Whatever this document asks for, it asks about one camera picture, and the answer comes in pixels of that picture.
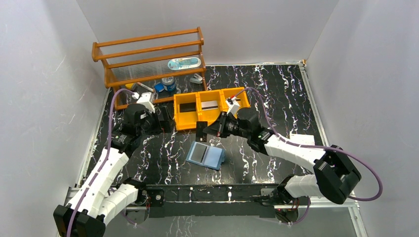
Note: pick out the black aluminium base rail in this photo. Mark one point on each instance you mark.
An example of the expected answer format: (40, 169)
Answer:
(226, 200)

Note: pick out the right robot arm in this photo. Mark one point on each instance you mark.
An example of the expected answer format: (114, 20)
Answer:
(332, 174)

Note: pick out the black card with stripe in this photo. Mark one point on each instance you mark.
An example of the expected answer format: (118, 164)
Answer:
(200, 135)

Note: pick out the wooden shelf rack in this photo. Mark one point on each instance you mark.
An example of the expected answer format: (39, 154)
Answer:
(146, 58)

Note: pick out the grey striped card in bin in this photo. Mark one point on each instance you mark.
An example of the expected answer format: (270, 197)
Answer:
(209, 105)

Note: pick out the white red marker pen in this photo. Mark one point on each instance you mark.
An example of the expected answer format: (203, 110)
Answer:
(146, 87)

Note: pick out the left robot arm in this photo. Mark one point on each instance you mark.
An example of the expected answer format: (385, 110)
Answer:
(93, 207)

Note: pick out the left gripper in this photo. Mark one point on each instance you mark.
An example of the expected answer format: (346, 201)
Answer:
(162, 119)

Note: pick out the black card in bin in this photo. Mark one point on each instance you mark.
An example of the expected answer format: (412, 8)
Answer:
(187, 107)

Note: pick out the white blue round tin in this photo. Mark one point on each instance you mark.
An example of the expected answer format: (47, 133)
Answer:
(169, 84)

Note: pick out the yellow grey sponge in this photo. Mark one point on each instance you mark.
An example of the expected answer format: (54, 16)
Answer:
(131, 86)

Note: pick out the blue white oval package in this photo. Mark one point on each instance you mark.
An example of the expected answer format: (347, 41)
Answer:
(177, 64)

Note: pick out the right yellow plastic bin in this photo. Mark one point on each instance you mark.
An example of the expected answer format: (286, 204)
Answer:
(228, 93)

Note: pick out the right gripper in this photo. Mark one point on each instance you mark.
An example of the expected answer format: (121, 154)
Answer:
(219, 125)

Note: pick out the white stapler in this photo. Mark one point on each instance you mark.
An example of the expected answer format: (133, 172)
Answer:
(196, 79)

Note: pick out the left yellow plastic bin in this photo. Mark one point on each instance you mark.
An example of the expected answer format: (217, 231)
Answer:
(185, 121)

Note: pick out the small blue box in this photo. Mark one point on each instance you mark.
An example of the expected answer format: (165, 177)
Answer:
(159, 87)

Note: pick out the white rectangular box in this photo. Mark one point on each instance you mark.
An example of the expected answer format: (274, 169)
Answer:
(302, 139)

